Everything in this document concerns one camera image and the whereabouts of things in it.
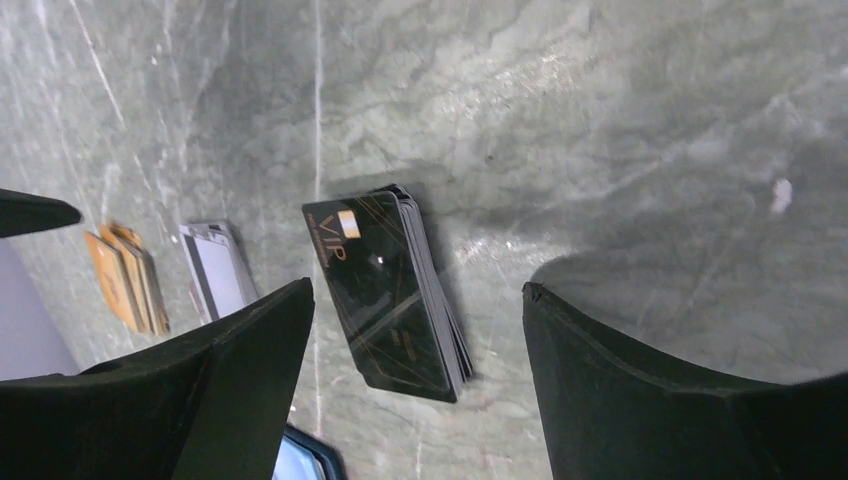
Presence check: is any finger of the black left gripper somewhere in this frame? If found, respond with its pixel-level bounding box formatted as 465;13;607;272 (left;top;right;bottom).
0;189;82;238

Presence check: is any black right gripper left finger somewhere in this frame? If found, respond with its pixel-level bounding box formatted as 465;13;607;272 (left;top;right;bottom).
1;278;315;479

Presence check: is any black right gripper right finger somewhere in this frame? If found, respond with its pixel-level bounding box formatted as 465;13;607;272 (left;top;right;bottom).
523;282;847;479

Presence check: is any blue leather card holder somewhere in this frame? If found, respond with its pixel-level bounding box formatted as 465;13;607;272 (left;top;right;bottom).
272;424;348;480

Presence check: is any gold card stack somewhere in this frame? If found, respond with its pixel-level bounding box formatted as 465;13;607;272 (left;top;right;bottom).
84;221;170;336

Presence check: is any white card stack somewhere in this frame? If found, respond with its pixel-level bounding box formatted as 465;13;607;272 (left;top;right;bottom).
179;220;259;324

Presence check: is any black card stack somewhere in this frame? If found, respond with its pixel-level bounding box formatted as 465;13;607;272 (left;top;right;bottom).
301;184;474;403

